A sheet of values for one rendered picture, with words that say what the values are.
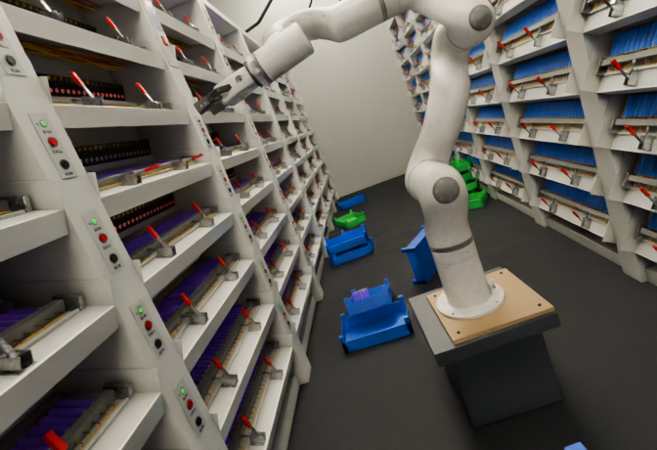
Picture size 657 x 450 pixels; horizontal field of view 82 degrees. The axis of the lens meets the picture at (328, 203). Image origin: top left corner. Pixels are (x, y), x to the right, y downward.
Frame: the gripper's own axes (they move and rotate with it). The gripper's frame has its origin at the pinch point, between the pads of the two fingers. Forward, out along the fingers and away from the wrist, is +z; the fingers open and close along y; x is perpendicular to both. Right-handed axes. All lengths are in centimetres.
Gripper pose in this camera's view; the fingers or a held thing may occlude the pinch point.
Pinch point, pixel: (206, 108)
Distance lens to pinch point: 107.4
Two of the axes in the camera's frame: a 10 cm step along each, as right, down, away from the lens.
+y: 0.6, -2.2, 9.7
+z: -8.4, 5.2, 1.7
